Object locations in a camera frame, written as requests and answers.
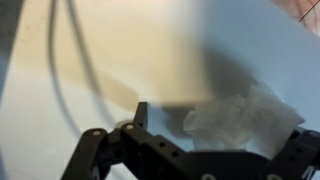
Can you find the white paper towel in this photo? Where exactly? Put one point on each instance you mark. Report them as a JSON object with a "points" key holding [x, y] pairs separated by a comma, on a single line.
{"points": [[243, 123]]}

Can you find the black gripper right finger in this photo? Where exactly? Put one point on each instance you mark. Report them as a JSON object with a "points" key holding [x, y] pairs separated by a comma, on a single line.
{"points": [[293, 156]]}

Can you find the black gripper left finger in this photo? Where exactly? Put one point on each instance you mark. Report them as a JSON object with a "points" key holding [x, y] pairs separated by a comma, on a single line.
{"points": [[140, 153]]}

